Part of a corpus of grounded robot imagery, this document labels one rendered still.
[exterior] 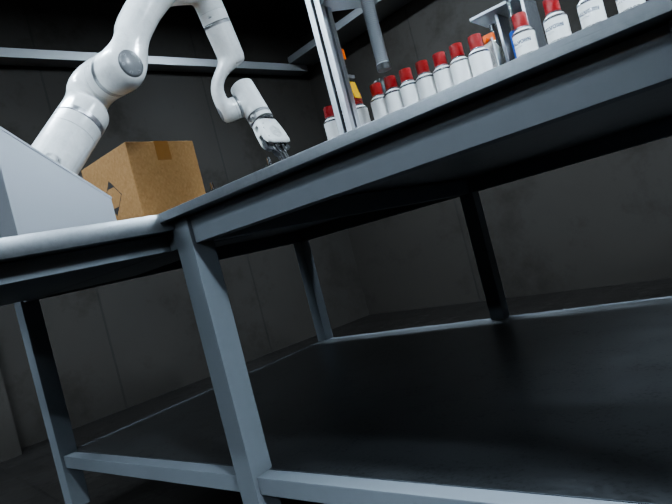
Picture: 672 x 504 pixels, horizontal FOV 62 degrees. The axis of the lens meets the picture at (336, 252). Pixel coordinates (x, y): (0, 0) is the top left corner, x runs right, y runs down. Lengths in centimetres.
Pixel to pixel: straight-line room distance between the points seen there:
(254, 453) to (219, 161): 351
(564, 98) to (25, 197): 105
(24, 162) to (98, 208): 17
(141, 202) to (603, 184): 296
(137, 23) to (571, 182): 300
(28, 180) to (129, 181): 48
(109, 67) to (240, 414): 92
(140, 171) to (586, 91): 132
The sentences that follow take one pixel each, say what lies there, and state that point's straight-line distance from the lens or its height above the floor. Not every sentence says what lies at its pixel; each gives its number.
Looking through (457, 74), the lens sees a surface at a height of 101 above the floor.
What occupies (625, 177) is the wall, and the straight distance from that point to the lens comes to 389.
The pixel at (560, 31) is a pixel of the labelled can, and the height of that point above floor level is 100.
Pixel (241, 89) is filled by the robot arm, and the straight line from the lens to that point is 198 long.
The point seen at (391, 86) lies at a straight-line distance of 161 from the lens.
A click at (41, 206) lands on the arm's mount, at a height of 90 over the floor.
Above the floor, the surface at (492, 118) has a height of 78.
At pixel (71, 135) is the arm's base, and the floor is 108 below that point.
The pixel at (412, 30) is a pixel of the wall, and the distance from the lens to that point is 470.
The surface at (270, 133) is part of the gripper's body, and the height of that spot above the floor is 108.
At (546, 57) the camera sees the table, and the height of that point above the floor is 82.
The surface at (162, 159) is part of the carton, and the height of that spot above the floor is 106.
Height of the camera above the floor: 65
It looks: level
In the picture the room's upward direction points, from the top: 14 degrees counter-clockwise
